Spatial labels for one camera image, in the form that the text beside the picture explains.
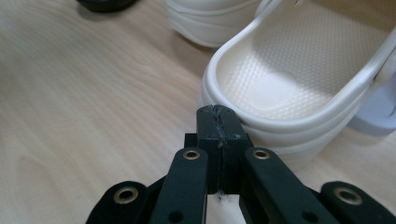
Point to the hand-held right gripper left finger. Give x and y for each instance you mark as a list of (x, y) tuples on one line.
[(208, 130)]

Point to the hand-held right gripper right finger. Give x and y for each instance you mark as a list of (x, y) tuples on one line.
[(232, 137)]

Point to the cream clog shoe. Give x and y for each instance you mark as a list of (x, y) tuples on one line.
[(295, 62), (211, 25)]

